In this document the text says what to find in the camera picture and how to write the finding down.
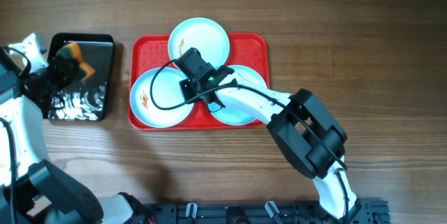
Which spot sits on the black water tray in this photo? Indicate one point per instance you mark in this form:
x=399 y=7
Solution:
x=84 y=101

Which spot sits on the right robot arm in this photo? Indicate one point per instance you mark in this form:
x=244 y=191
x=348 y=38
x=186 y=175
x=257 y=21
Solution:
x=308 y=136

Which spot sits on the orange and green sponge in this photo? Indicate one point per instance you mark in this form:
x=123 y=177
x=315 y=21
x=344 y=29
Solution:
x=71 y=57

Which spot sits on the red serving tray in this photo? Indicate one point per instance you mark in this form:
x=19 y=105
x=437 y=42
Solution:
x=246 y=49

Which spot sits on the white plate top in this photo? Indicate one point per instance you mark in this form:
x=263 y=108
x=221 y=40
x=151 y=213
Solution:
x=207 y=36

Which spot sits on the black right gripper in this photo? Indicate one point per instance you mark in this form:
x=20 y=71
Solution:
x=185 y=86

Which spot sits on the white plate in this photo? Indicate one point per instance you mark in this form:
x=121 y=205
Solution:
x=166 y=93
x=231 y=116
x=207 y=36

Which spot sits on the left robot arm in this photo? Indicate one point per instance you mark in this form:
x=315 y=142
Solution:
x=34 y=190

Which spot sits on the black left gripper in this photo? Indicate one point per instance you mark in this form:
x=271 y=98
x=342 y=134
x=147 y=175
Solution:
x=59 y=65

